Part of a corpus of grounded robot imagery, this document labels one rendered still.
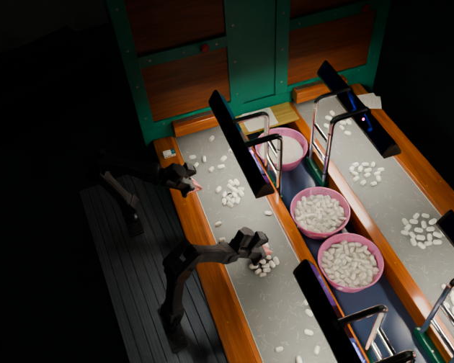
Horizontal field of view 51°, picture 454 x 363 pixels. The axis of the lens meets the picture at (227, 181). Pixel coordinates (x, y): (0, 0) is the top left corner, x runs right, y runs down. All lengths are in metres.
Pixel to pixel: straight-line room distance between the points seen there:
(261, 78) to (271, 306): 1.18
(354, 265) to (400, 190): 0.48
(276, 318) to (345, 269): 0.36
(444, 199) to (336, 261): 0.60
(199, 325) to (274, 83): 1.30
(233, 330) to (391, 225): 0.85
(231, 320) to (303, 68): 1.38
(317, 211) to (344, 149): 0.43
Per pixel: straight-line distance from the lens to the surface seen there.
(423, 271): 2.11
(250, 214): 2.17
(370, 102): 2.72
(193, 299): 2.05
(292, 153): 2.43
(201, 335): 1.98
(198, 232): 2.10
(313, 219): 2.18
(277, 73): 2.52
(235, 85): 2.46
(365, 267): 2.07
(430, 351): 1.99
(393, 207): 2.27
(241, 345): 1.85
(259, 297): 1.95
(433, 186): 2.37
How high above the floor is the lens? 2.48
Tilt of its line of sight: 49 degrees down
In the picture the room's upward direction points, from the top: 6 degrees counter-clockwise
